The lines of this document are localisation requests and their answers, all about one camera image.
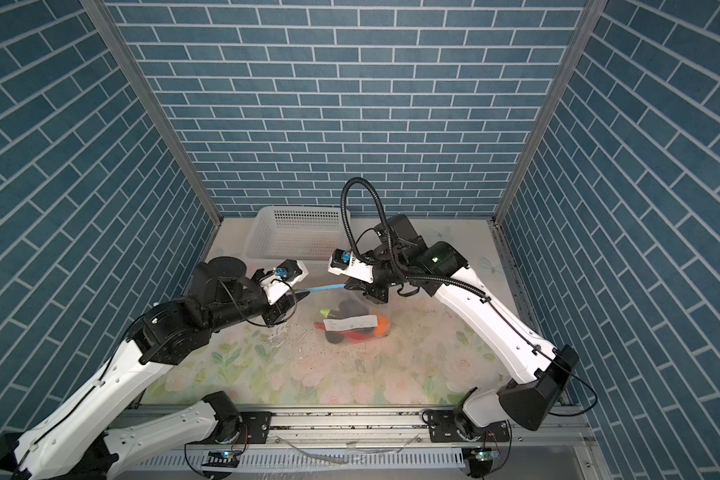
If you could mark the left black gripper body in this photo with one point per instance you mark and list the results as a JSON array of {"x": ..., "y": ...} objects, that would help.
[{"x": 252, "y": 304}]

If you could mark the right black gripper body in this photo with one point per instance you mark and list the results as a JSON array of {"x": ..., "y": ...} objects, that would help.
[{"x": 386, "y": 272}]

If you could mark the black toy avocado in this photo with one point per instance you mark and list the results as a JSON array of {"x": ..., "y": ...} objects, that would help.
[{"x": 350, "y": 308}]

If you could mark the orange toy tangerine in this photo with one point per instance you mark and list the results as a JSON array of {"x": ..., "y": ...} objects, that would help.
[{"x": 383, "y": 326}]

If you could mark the dark toy eggplant green stem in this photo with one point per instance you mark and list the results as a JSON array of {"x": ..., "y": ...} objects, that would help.
[{"x": 331, "y": 314}]

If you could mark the clear zip bag blue zipper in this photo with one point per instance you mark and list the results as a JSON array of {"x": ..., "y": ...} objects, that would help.
[{"x": 329, "y": 297}]

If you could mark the red toy chili pepper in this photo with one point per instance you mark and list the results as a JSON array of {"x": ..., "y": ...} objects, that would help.
[{"x": 351, "y": 336}]

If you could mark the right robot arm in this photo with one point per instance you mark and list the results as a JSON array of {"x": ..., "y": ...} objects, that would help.
[{"x": 538, "y": 371}]

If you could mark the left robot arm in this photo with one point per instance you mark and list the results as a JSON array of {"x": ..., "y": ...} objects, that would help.
[{"x": 76, "y": 441}]

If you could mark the white plastic perforated basket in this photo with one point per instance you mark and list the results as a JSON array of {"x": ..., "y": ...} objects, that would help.
[{"x": 295, "y": 232}]

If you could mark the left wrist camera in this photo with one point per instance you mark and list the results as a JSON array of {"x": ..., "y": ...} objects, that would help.
[{"x": 278, "y": 282}]

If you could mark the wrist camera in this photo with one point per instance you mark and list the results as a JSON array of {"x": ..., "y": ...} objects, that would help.
[
  {"x": 278, "y": 282},
  {"x": 344, "y": 262}
]

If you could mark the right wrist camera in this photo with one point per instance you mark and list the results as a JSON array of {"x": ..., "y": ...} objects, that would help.
[{"x": 344, "y": 262}]

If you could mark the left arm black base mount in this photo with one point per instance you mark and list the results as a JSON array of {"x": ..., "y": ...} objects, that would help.
[{"x": 248, "y": 427}]

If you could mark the white slotted cable duct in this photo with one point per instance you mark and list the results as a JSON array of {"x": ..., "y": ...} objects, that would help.
[{"x": 289, "y": 460}]

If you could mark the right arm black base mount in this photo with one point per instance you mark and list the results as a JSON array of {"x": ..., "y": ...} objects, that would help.
[{"x": 450, "y": 426}]

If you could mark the aluminium front rail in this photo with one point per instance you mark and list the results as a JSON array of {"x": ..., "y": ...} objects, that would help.
[{"x": 391, "y": 426}]

